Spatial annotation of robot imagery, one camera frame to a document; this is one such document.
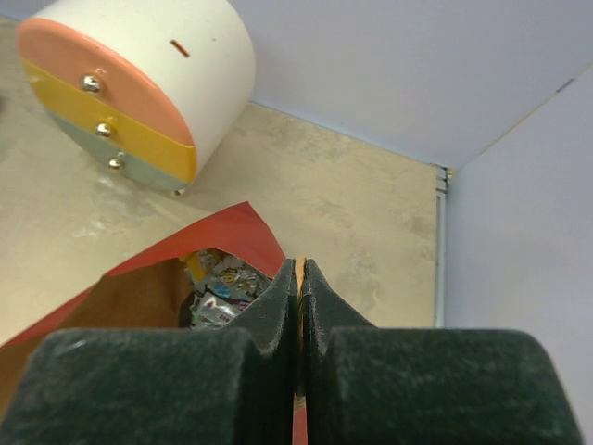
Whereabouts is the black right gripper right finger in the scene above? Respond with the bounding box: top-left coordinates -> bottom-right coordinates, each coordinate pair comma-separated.
302,260 -> 583,444

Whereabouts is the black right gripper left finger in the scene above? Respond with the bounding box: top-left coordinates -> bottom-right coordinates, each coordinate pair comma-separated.
1,261 -> 297,444

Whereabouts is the red brown paper bag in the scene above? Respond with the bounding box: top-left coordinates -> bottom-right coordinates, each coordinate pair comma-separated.
1,204 -> 305,423

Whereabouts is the silver foil snack packet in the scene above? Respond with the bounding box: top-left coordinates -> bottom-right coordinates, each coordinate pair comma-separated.
178,249 -> 271,330

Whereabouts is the round white mini drawer chest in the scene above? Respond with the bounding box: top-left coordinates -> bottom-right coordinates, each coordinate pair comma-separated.
17,1 -> 256,196

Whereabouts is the aluminium side rail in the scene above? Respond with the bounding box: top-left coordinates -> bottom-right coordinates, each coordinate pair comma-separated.
434,165 -> 452,328

